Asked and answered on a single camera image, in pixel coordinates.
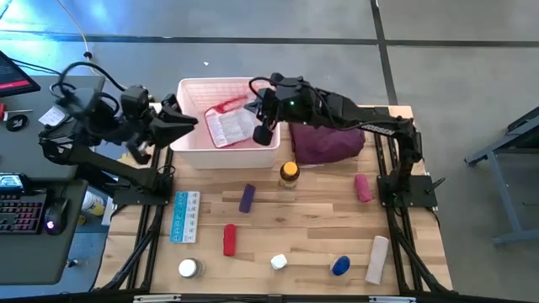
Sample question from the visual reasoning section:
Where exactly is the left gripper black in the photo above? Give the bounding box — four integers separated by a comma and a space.
109, 107, 198, 166

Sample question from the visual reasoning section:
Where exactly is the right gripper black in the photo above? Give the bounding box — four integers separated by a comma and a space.
243, 86, 325, 147

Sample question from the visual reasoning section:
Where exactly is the amber bottle yellow cap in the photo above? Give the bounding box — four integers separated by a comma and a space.
279, 161, 302, 190

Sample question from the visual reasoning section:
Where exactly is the navy blue bandage roll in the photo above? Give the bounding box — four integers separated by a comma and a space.
238, 183, 257, 214

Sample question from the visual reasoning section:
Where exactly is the blue white pill organizer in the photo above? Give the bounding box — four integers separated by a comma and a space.
169, 190, 201, 244

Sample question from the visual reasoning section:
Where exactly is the pink bandage roll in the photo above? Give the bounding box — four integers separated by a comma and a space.
354, 173, 374, 203

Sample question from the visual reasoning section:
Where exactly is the clear jar white lid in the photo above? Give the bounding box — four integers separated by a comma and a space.
178, 257, 206, 279

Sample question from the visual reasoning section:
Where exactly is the blue capped white container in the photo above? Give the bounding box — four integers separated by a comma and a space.
329, 255, 351, 277

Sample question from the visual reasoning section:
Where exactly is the red white medical package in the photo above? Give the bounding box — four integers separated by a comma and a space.
204, 95, 260, 149

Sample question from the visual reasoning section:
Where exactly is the white perforated plastic basket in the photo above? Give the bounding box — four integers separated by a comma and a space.
169, 77, 282, 170

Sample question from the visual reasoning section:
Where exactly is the purple cloth bag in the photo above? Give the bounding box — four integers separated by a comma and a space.
288, 121, 366, 166

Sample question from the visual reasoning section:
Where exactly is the yellow white container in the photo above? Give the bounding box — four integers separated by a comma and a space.
81, 189, 106, 218

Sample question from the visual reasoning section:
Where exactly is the white paper note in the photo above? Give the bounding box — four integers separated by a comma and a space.
37, 104, 68, 127

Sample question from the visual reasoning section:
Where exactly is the black computer mouse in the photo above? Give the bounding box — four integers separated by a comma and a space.
44, 197, 71, 236

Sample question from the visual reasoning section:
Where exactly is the black round disc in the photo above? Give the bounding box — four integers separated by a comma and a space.
5, 113, 29, 133

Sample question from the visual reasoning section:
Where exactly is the dark computer monitor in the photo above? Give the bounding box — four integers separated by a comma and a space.
0, 50, 42, 98

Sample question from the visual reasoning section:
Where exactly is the black device blue display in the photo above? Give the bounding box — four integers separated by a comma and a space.
0, 172, 29, 197

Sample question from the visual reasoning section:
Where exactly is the black keyboard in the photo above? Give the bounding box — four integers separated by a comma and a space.
0, 192, 48, 235

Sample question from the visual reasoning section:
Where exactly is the dark grey desk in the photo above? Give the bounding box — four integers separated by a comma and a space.
0, 75, 106, 286

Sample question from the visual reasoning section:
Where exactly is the blue grey metal stand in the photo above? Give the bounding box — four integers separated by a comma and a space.
465, 104, 539, 247

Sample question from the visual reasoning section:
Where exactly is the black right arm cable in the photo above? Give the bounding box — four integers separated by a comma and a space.
248, 76, 275, 102

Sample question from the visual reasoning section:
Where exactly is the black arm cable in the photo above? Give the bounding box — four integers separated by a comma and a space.
49, 61, 127, 104
248, 76, 275, 102

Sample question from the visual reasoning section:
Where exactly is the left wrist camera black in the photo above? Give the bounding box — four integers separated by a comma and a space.
120, 84, 151, 121

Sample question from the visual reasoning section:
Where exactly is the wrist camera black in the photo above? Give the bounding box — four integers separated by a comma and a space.
269, 72, 305, 90
120, 84, 151, 121

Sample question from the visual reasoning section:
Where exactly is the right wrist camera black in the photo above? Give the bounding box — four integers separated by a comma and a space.
269, 72, 305, 90

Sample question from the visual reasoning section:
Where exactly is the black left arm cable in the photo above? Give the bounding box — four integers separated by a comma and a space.
49, 61, 127, 104

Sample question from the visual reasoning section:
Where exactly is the white floor cable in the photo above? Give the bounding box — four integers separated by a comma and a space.
54, 0, 93, 60

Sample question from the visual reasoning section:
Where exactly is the white frame plate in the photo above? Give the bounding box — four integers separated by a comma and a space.
369, 295, 417, 303
134, 295, 182, 303

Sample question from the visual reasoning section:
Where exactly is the black aluminium table frame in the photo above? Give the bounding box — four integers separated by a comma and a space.
94, 104, 454, 303

